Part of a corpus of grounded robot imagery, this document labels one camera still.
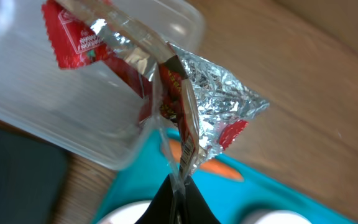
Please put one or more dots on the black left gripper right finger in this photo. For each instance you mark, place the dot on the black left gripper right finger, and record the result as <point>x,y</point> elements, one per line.
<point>194,209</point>

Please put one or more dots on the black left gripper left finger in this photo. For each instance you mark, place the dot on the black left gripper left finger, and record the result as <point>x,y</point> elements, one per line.
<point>161,209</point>

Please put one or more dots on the red foil snack wrapper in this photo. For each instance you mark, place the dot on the red foil snack wrapper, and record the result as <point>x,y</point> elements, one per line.
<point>206,102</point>

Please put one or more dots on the pink plate with food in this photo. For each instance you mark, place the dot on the pink plate with food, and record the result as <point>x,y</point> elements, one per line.
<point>126,214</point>

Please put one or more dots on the orange carrot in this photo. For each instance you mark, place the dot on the orange carrot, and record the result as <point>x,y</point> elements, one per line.
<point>212,166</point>

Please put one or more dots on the teal serving tray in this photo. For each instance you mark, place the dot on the teal serving tray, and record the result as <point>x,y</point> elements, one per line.
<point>228,199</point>

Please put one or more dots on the clear plastic bin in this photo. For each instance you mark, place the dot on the clear plastic bin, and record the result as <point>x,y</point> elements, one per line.
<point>88,110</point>

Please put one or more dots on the black bin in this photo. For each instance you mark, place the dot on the black bin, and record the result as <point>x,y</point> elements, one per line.
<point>31,176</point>

